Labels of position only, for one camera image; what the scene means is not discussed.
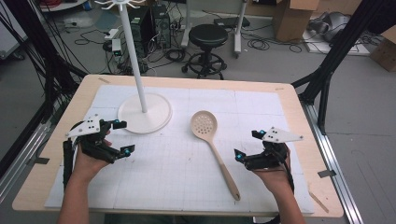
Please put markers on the person's right hand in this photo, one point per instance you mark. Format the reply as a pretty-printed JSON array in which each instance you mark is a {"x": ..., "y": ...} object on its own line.
[{"x": 274, "y": 179}]

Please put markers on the black computer tower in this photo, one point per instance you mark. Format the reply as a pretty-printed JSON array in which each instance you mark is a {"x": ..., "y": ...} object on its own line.
[
  {"x": 140, "y": 31},
  {"x": 162, "y": 28}
]

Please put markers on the beige slotted spoon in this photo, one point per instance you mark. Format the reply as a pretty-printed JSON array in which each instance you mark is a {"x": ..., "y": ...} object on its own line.
[{"x": 218, "y": 158}]

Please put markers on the thin wooden stick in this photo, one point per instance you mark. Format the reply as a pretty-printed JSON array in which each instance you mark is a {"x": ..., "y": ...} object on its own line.
[{"x": 319, "y": 202}]

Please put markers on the low cardboard box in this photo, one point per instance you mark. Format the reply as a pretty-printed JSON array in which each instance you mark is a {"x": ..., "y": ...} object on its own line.
[{"x": 386, "y": 53}]

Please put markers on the white grid mat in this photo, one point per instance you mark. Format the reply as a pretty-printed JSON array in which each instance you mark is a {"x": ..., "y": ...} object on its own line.
[{"x": 186, "y": 180}]

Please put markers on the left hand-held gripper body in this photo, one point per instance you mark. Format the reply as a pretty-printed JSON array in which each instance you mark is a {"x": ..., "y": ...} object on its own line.
[{"x": 93, "y": 146}]

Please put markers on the tall cardboard box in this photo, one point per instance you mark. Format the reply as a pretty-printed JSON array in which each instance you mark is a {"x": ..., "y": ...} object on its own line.
[{"x": 292, "y": 21}]

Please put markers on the black round stool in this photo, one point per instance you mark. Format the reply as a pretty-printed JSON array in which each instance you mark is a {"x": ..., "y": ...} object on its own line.
[{"x": 208, "y": 35}]

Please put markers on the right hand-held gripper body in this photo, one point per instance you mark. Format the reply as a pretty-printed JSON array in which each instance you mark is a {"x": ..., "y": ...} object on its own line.
[{"x": 267, "y": 155}]

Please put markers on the white floor board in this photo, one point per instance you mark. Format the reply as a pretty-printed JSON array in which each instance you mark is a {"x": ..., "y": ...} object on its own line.
[{"x": 317, "y": 46}]

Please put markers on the person's left hand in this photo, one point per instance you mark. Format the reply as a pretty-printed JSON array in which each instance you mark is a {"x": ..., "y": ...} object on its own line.
[{"x": 85, "y": 165}]

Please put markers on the person's dark trousers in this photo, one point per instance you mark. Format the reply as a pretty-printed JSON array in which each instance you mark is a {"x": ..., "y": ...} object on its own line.
[{"x": 174, "y": 219}]

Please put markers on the wooden table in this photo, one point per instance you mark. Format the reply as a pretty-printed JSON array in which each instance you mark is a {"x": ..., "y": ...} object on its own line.
[{"x": 294, "y": 107}]

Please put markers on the black metal frame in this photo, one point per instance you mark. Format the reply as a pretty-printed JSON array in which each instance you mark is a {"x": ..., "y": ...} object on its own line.
[
  {"x": 336, "y": 53},
  {"x": 40, "y": 46}
]

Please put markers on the grey tape strip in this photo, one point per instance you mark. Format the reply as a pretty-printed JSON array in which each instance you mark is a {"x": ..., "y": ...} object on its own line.
[
  {"x": 42, "y": 160},
  {"x": 327, "y": 173}
]

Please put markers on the aluminium rail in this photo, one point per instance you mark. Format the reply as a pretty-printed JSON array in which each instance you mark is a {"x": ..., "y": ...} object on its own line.
[
  {"x": 18, "y": 158},
  {"x": 336, "y": 174}
]

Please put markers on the white power strip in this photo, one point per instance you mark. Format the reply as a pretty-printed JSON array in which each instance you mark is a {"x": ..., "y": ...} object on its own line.
[{"x": 116, "y": 45}]

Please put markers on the white hook stand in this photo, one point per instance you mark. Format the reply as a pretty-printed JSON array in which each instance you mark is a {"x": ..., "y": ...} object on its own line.
[{"x": 155, "y": 115}]

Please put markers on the black flat device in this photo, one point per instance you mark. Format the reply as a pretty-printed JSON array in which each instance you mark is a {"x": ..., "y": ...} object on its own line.
[{"x": 230, "y": 21}]

